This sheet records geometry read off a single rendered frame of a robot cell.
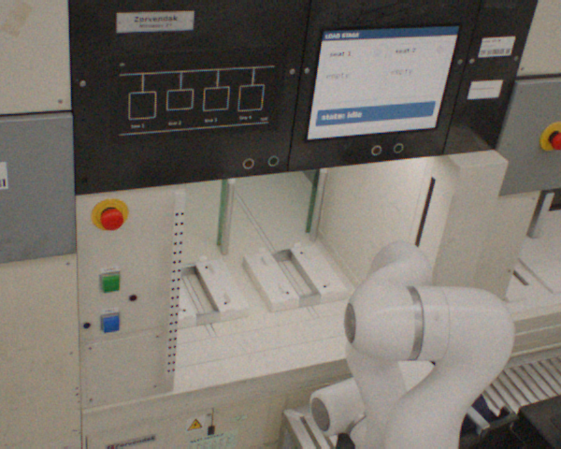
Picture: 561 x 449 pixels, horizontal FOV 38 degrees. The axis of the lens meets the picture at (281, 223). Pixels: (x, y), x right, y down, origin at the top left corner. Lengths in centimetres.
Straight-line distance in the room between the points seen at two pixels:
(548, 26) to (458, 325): 83
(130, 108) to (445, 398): 69
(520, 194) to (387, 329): 93
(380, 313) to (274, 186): 153
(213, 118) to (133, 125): 14
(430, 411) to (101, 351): 78
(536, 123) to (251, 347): 81
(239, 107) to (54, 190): 35
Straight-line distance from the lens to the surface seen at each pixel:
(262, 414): 198
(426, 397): 113
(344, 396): 149
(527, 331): 228
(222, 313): 199
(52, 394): 173
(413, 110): 163
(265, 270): 213
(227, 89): 142
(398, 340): 106
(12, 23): 130
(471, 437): 166
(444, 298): 109
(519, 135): 181
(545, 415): 200
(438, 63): 160
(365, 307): 106
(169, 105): 140
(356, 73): 152
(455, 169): 171
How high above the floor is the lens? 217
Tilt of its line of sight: 33 degrees down
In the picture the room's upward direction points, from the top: 8 degrees clockwise
